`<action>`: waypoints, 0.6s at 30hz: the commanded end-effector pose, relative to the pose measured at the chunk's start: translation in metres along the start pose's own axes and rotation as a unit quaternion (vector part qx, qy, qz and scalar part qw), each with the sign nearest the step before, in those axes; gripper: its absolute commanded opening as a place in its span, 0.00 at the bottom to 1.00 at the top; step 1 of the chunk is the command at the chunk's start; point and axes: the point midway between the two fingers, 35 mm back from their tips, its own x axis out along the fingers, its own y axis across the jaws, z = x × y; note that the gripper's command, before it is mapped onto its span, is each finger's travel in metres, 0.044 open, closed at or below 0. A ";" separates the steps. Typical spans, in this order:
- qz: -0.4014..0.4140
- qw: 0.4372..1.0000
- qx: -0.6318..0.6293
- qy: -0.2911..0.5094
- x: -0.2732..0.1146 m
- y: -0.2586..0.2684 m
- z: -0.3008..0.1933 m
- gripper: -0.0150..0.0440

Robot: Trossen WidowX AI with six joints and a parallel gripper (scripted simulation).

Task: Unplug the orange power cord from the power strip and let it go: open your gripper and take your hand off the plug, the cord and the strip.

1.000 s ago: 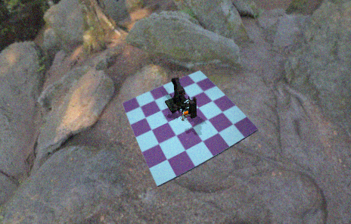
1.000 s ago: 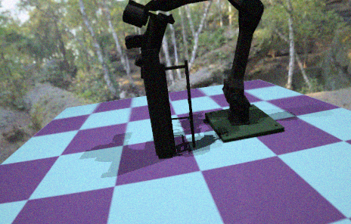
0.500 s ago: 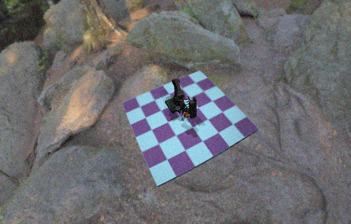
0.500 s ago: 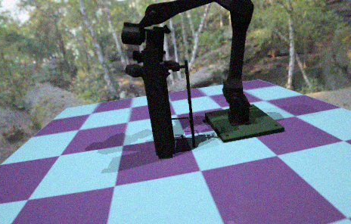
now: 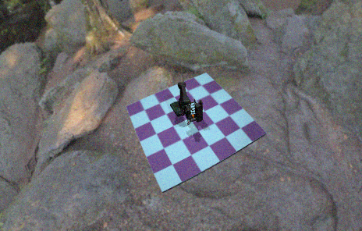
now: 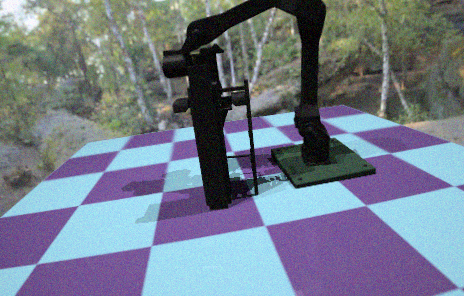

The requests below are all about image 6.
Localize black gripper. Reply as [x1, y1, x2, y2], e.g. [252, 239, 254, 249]
[172, 73, 246, 128]

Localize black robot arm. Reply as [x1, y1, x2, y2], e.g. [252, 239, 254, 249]
[162, 0, 331, 166]

